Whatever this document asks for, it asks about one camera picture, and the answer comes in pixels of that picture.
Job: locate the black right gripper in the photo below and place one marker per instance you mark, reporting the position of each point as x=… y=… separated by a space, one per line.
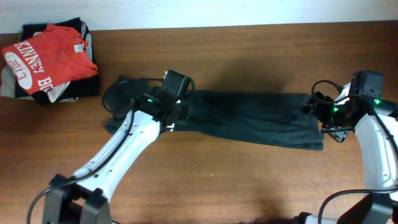
x=338 y=134

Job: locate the dark green t-shirt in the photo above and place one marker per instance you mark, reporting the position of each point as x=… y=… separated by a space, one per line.
x=272 y=119

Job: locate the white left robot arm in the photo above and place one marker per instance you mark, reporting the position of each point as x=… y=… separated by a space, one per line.
x=85 y=196

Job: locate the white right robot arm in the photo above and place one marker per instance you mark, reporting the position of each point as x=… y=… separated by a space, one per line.
x=360 y=109

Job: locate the black folded t-shirt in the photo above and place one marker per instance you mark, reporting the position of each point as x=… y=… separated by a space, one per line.
x=75 y=89

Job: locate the white folded t-shirt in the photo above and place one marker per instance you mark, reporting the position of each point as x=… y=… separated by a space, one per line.
x=55 y=92

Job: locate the red folded t-shirt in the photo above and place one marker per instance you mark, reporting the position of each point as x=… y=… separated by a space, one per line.
x=53 y=57

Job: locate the grey folded t-shirt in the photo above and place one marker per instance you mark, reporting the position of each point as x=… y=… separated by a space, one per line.
x=9 y=84

